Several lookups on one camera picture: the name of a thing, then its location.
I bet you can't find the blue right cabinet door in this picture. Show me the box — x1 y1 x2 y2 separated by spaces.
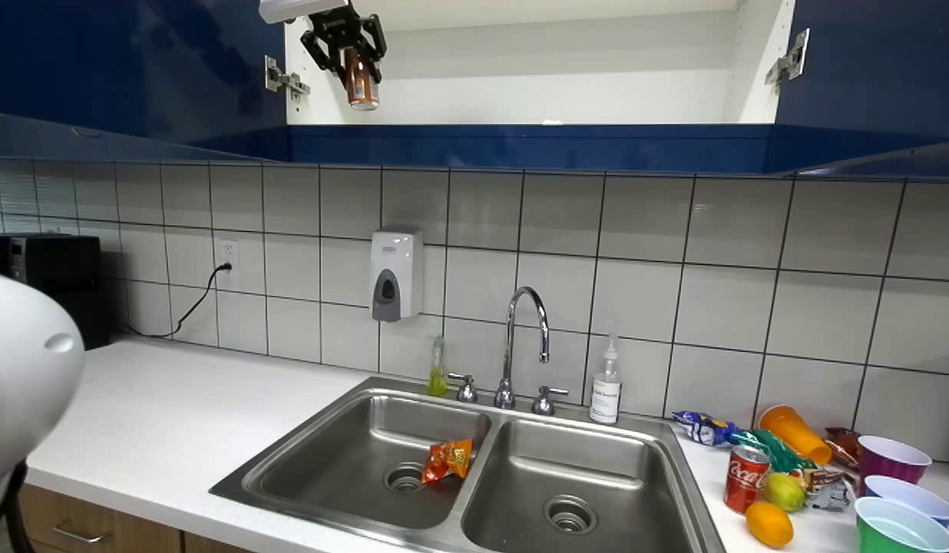
778 0 949 139

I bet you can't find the blue plastic cup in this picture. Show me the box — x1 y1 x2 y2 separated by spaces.
863 472 949 525

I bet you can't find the blue upper cabinet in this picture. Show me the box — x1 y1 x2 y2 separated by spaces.
0 0 949 180

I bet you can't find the white wall outlet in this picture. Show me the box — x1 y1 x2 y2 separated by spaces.
216 239 238 273

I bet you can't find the clear hand soap bottle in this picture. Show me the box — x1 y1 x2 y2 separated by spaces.
591 341 623 425

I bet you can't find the blue left cabinet door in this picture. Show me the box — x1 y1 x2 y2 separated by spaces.
0 0 282 143

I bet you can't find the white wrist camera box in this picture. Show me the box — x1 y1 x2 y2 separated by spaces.
259 0 346 24

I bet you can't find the stainless steel double sink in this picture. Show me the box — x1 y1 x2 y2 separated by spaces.
216 379 725 553

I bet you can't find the orange fruit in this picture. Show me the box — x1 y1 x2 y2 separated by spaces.
747 502 792 551

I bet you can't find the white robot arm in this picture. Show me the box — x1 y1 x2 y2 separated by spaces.
0 0 341 529

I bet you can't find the orange snack wrapper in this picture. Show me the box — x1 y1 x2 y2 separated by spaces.
420 438 475 487

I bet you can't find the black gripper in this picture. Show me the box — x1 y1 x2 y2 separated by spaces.
302 5 388 99

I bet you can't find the green plastic cup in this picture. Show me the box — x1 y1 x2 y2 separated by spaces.
855 498 949 553

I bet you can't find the wooden lower cabinet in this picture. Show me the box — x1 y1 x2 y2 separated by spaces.
19 487 242 553

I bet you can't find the orange plastic cup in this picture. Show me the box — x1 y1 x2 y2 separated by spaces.
758 405 832 468

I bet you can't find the blue cabinet door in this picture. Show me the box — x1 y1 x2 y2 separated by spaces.
0 0 282 143
778 0 949 139

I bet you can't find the blue snack bag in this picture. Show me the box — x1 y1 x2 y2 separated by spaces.
674 411 745 450

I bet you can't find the red cola can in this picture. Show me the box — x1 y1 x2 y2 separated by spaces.
725 445 768 512

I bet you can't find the orange soda can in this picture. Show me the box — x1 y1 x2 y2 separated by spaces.
346 50 377 109

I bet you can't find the black microwave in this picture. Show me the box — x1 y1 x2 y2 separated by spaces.
0 234 112 347

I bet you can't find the purple plastic cup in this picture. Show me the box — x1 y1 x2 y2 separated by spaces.
857 434 930 484

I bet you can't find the chrome kitchen faucet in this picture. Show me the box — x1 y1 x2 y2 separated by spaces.
491 287 552 409

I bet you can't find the white wall soap dispenser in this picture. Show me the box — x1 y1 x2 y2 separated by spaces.
368 230 423 323

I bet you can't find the green apple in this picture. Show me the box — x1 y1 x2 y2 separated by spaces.
766 472 807 512

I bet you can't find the black power cord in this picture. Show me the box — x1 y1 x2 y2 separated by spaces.
132 260 238 341

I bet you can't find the green dish soap bottle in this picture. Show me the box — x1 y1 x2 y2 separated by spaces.
426 336 451 398

